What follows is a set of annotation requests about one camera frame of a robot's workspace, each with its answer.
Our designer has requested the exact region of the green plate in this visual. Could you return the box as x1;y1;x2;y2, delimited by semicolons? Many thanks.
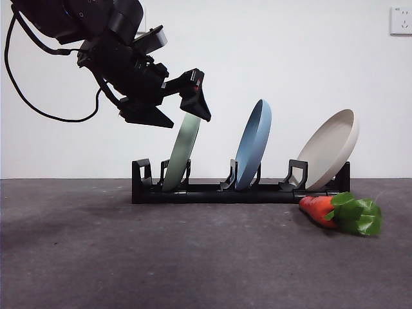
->
162;111;202;191

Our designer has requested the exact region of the orange carrot with green leaves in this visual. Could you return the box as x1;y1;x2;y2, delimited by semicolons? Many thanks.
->
298;191;383;237

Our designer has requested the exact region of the white wall socket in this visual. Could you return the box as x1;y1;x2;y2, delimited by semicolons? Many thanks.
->
389;6;412;36

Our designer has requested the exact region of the black plate rack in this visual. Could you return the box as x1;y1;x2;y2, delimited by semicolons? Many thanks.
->
131;158;351;205

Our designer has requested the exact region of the beige plate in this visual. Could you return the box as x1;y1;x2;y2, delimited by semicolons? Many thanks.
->
294;108;360;191

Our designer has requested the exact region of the black cable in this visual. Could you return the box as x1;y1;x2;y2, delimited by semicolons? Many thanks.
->
3;6;107;123
15;6;81;55

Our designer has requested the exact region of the blue plate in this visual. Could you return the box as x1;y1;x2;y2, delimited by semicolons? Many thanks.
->
234;98;273;190

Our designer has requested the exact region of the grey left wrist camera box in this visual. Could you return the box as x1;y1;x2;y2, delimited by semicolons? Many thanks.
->
132;26;168;55

